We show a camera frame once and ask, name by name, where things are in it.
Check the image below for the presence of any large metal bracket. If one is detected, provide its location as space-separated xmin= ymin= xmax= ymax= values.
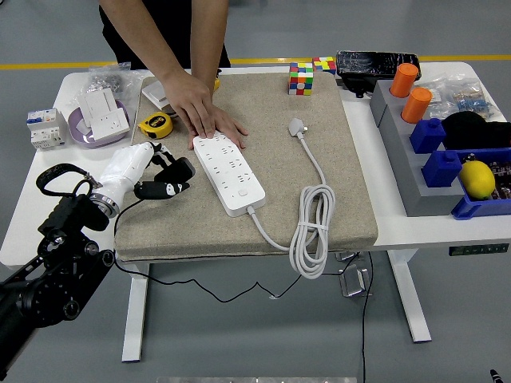
xmin=338 ymin=263 xmax=370 ymax=298

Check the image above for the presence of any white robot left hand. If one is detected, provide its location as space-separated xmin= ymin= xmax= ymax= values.
xmin=97 ymin=141 xmax=192 ymax=201

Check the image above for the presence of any white table leg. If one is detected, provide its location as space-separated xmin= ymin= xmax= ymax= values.
xmin=387 ymin=249 xmax=433 ymax=343
xmin=121 ymin=261 xmax=151 ymax=363

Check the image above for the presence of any hanging black cable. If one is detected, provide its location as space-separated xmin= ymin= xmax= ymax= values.
xmin=360 ymin=251 xmax=374 ymax=383

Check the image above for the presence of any dark circuit board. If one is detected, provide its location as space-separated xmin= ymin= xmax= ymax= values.
xmin=489 ymin=159 xmax=511 ymax=200

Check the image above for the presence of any purple bowl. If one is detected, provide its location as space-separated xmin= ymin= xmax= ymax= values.
xmin=66 ymin=104 xmax=132 ymax=149

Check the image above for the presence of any table height control panel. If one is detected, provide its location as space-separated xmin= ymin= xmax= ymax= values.
xmin=448 ymin=243 xmax=510 ymax=257

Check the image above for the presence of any orange cylinder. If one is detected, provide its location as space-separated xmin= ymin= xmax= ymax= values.
xmin=400 ymin=87 xmax=433 ymax=124
xmin=389 ymin=62 xmax=419 ymax=98

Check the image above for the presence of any black wrapped box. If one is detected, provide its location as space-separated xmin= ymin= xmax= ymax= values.
xmin=335 ymin=49 xmax=421 ymax=81

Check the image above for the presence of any white wall switch panel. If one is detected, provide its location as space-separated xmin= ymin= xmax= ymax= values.
xmin=77 ymin=88 xmax=119 ymax=120

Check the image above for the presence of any person's left hand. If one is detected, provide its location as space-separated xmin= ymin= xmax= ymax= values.
xmin=211 ymin=105 xmax=249 ymax=151

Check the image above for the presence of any grey-brown mat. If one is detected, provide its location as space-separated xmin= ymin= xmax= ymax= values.
xmin=114 ymin=71 xmax=379 ymax=263

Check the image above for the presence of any large colourful puzzle cube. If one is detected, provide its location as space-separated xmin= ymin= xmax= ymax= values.
xmin=288 ymin=62 xmax=315 ymax=97

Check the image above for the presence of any person's right hand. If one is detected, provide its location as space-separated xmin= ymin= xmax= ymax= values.
xmin=161 ymin=69 xmax=219 ymax=140

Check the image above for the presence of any white flat switch plate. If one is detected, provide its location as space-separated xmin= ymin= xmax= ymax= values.
xmin=141 ymin=78 xmax=176 ymax=111

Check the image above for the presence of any white three-pin plug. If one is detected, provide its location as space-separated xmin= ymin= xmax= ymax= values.
xmin=287 ymin=116 xmax=309 ymax=140

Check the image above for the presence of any yellow lemon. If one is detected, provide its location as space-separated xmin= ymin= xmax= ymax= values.
xmin=458 ymin=159 xmax=497 ymax=200

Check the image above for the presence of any yellow tape measure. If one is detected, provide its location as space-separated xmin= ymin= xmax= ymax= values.
xmin=137 ymin=112 xmax=174 ymax=140

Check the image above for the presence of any blue block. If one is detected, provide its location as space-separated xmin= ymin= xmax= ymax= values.
xmin=409 ymin=117 xmax=446 ymax=155
xmin=421 ymin=149 xmax=464 ymax=189

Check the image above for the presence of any black plug adapter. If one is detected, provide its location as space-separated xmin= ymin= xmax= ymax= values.
xmin=154 ymin=156 xmax=197 ymax=183

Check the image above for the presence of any white circuit breaker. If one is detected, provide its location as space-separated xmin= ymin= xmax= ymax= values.
xmin=26 ymin=108 xmax=69 ymax=152

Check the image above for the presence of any clear bag of parts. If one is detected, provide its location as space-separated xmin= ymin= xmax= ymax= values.
xmin=418 ymin=75 xmax=502 ymax=123

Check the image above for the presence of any white power strip cord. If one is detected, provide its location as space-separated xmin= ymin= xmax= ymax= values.
xmin=246 ymin=133 xmax=337 ymax=281

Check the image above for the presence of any grey stepped block holder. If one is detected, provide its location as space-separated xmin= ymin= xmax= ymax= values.
xmin=369 ymin=79 xmax=468 ymax=218

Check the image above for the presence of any small black mount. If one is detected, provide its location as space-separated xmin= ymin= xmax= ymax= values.
xmin=341 ymin=75 xmax=378 ymax=99

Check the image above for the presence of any clear bag of screws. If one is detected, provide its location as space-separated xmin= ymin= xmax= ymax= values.
xmin=87 ymin=62 xmax=147 ymax=105

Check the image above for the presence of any white power strip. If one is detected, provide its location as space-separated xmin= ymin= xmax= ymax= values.
xmin=192 ymin=133 xmax=267 ymax=219

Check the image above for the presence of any blue plastic bin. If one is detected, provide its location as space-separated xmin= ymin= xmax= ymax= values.
xmin=450 ymin=147 xmax=511 ymax=221

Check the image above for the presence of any person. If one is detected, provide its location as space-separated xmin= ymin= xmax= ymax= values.
xmin=98 ymin=0 xmax=232 ymax=71

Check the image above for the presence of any white wall socket panel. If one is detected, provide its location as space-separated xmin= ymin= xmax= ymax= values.
xmin=90 ymin=108 xmax=132 ymax=141

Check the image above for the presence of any thin black adapter cord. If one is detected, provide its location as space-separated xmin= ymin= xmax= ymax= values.
xmin=113 ymin=198 xmax=358 ymax=303

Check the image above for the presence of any small colourful puzzle cube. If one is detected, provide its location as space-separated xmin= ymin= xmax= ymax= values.
xmin=311 ymin=56 xmax=337 ymax=76

